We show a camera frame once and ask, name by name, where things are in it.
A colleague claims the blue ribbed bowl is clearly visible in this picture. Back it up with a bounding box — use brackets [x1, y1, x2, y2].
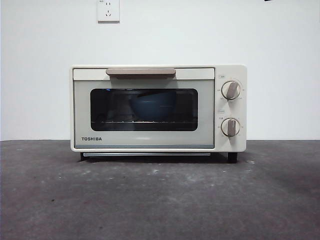
[128, 90, 178, 121]

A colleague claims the glass oven door with handle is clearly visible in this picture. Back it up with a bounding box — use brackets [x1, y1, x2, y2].
[72, 67, 216, 150]

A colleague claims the cream Toshiba toaster oven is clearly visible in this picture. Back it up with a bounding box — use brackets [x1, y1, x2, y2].
[69, 64, 248, 164]

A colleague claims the cream timer knob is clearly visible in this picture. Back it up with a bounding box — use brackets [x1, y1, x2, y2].
[220, 117, 241, 138]

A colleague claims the cream temperature knob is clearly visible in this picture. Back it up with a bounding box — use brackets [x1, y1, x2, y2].
[221, 80, 242, 101]

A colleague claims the metal wire oven rack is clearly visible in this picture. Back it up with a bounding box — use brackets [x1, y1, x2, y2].
[91, 119, 198, 125]

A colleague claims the white wall socket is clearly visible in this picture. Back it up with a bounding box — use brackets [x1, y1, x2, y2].
[97, 0, 121, 24]

